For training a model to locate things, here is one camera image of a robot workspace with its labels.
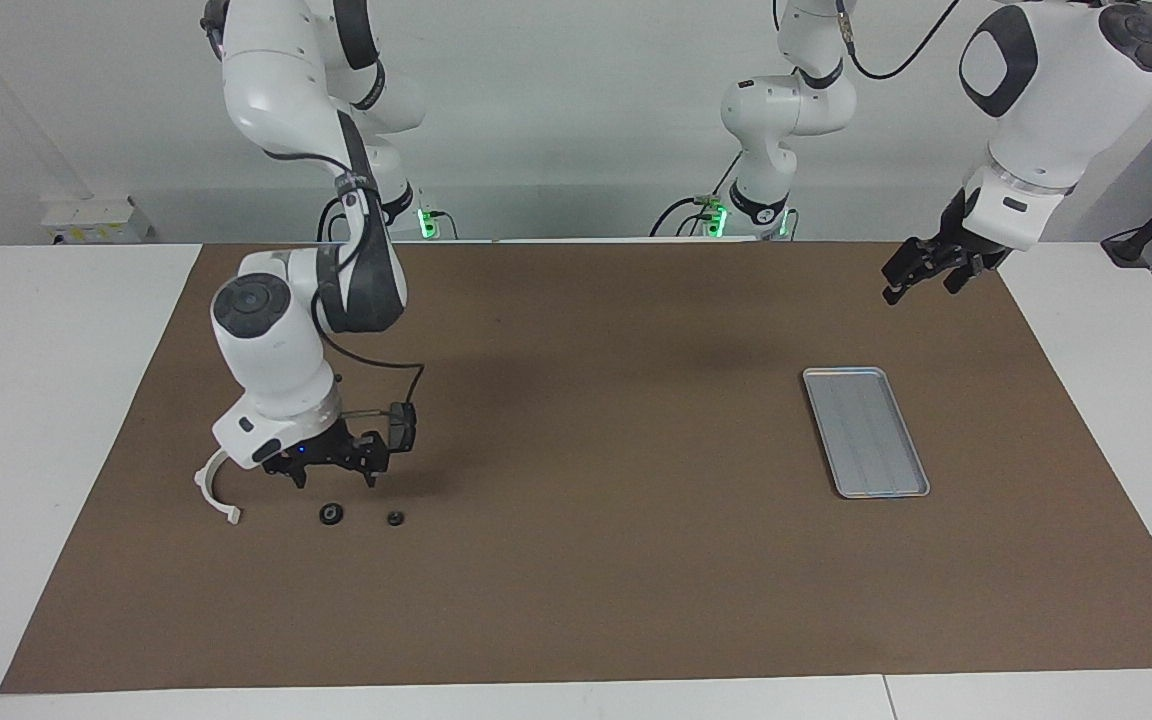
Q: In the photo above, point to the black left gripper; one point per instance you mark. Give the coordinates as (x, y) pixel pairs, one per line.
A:
(946, 250)

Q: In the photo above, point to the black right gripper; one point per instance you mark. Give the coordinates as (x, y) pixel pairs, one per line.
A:
(336, 448)

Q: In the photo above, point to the silver metal tray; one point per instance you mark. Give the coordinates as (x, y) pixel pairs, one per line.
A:
(866, 430)

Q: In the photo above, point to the white curved plastic bracket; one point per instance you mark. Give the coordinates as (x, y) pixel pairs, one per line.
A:
(204, 490)

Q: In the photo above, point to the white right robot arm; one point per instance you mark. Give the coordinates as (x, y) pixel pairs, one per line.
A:
(266, 350)

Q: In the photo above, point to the large black bearing gear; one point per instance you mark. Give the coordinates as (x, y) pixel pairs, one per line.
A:
(331, 514)

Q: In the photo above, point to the white power box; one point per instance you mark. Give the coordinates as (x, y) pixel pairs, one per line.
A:
(96, 218)

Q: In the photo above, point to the dark grey brake pad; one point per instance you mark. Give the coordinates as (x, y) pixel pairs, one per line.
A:
(404, 425)

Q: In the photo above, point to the brown table mat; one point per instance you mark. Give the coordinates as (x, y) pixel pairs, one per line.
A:
(576, 580)

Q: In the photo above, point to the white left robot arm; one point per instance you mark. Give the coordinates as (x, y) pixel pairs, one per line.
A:
(1056, 110)

